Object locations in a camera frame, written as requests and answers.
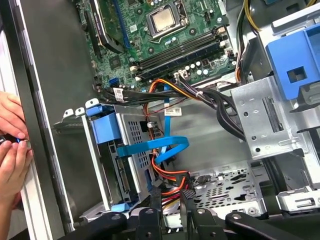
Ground silver CPU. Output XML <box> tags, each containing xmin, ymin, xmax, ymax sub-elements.
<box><xmin>152</xmin><ymin>11</ymin><xmax>176</xmax><ymax>32</ymax></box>

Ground person's right hand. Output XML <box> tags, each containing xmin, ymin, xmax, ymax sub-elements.
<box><xmin>0</xmin><ymin>139</ymin><xmax>34</xmax><ymax>210</ymax></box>

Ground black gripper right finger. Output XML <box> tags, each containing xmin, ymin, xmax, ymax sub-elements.
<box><xmin>179</xmin><ymin>188</ymin><xmax>303</xmax><ymax>240</ymax></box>

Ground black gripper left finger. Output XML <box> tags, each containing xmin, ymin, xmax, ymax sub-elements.
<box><xmin>58</xmin><ymin>186</ymin><xmax>165</xmax><ymax>240</ymax></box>

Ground yellow and black wires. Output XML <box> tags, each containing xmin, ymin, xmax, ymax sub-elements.
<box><xmin>236</xmin><ymin>0</ymin><xmax>263</xmax><ymax>83</ymax></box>

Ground blue data wire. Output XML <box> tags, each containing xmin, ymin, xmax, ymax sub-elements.
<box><xmin>116</xmin><ymin>83</ymin><xmax>191</xmax><ymax>166</ymax></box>

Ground round black tool blue ring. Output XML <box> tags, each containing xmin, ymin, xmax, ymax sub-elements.
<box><xmin>0</xmin><ymin>134</ymin><xmax>22</xmax><ymax>146</ymax></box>

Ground hard disk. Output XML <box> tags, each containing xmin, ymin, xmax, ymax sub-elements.
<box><xmin>85</xmin><ymin>104</ymin><xmax>141</xmax><ymax>213</ymax></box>

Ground multicoloured power wire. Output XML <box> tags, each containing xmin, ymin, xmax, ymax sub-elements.
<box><xmin>143</xmin><ymin>78</ymin><xmax>201</xmax><ymax>208</ymax></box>

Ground black wire bundle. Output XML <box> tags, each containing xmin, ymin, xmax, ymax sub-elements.
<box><xmin>99</xmin><ymin>84</ymin><xmax>247</xmax><ymax>143</ymax></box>

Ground metal optical drive cage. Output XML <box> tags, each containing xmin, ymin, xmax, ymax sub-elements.
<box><xmin>229</xmin><ymin>4</ymin><xmax>320</xmax><ymax>161</ymax></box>

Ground RAM stick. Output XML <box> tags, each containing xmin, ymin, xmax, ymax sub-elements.
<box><xmin>136</xmin><ymin>42</ymin><xmax>227</xmax><ymax>77</ymax></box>

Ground metal disk bay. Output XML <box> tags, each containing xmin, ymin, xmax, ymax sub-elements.
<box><xmin>52</xmin><ymin>98</ymin><xmax>166</xmax><ymax>223</ymax></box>

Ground black PC case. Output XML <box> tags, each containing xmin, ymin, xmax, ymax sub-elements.
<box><xmin>0</xmin><ymin>0</ymin><xmax>320</xmax><ymax>240</ymax></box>

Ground black graphics card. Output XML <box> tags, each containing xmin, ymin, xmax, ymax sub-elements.
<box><xmin>83</xmin><ymin>0</ymin><xmax>126</xmax><ymax>53</ymax></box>

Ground green motherboard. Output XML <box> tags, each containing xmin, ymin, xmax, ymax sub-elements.
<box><xmin>79</xmin><ymin>0</ymin><xmax>238</xmax><ymax>91</ymax></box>

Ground CPU socket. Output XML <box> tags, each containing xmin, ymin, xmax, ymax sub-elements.
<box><xmin>145</xmin><ymin>4</ymin><xmax>190</xmax><ymax>42</ymax></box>

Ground person's left hand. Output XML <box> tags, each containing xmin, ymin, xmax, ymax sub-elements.
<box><xmin>0</xmin><ymin>90</ymin><xmax>29</xmax><ymax>139</ymax></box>

